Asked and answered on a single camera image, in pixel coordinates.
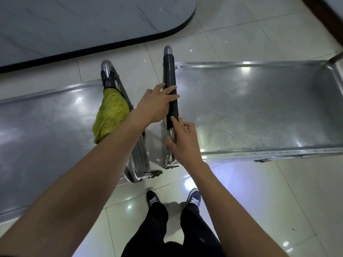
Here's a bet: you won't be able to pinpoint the person's right hand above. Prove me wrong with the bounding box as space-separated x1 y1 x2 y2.
166 116 205 170

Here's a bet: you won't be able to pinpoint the person's left hand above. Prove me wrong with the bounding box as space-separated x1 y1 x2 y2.
135 82 180 126

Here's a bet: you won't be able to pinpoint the grey and yellow cleaning cloth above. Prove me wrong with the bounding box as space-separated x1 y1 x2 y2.
92 87 132 145

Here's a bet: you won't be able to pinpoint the stainless steel service cart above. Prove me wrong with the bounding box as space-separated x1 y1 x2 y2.
0 80 150 222

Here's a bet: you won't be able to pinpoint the person's left forearm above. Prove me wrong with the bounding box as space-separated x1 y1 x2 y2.
0 115 150 257

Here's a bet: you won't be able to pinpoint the person's right forearm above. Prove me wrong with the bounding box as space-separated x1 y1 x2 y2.
189 162 290 257

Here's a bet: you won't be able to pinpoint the dark blue sneaker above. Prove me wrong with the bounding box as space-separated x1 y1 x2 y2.
146 190 160 208
187 188 202 208

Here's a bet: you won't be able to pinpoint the black trousers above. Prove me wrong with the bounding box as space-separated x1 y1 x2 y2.
122 202 224 257

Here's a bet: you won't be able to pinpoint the white marble counter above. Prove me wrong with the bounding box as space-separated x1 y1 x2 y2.
0 0 198 75

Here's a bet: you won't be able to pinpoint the brown wall skirting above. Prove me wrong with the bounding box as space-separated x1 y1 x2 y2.
299 0 343 48

